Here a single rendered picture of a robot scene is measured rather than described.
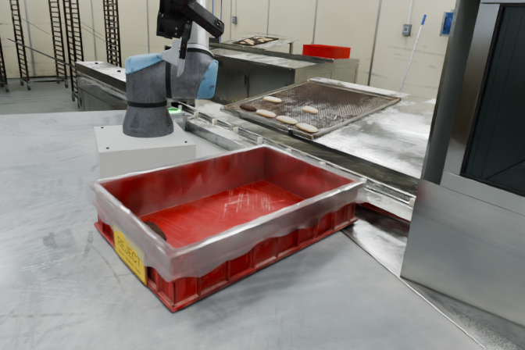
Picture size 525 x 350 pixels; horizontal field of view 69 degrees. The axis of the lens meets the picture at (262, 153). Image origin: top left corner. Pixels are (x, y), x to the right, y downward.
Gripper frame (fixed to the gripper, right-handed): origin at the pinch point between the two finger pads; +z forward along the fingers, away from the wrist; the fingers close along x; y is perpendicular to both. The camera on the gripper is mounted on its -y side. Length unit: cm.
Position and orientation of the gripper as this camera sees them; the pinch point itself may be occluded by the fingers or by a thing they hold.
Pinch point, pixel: (183, 59)
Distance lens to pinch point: 109.6
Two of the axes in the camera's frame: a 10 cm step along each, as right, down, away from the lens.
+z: -2.5, 5.9, 7.6
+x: 0.1, 7.9, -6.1
